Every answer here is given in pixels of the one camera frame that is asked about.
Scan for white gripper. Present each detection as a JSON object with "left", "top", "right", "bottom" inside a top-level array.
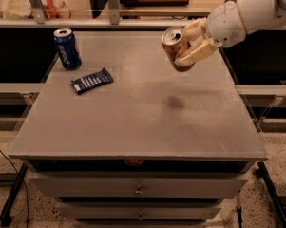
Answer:
[{"left": 175, "top": 1, "right": 246, "bottom": 67}]

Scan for orange LaCroix can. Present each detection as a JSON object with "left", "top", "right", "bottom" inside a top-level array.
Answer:
[{"left": 162, "top": 27, "right": 193, "bottom": 72}]

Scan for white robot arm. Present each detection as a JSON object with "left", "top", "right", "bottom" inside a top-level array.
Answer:
[{"left": 175, "top": 0, "right": 286, "bottom": 68}]

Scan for blue Pepsi can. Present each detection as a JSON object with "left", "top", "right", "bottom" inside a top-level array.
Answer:
[{"left": 53, "top": 28, "right": 82, "bottom": 70}]

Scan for dark blue snack wrapper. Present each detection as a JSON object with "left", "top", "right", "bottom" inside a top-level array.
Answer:
[{"left": 71, "top": 68, "right": 114, "bottom": 95}]

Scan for grey drawer cabinet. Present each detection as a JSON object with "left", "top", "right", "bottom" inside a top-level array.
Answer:
[{"left": 11, "top": 31, "right": 267, "bottom": 228}]

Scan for orange and white bag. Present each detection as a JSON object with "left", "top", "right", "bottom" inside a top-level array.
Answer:
[{"left": 28, "top": 0, "right": 71, "bottom": 19}]

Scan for upper drawer metal knob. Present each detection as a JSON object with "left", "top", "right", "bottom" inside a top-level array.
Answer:
[{"left": 134, "top": 184, "right": 143, "bottom": 196}]

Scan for drawer metal knob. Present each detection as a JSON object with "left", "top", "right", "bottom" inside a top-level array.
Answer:
[
  {"left": 134, "top": 184, "right": 143, "bottom": 196},
  {"left": 136, "top": 212, "right": 144, "bottom": 221}
]

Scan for lower drawer metal knob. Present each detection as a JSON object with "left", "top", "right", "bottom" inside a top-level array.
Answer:
[{"left": 136, "top": 212, "right": 144, "bottom": 221}]

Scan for metal shelf rail frame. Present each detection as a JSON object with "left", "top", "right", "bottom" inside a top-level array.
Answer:
[{"left": 0, "top": 0, "right": 286, "bottom": 30}]

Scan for black floor cable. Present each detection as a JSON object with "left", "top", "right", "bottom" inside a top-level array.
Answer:
[{"left": 0, "top": 135, "right": 30, "bottom": 228}]

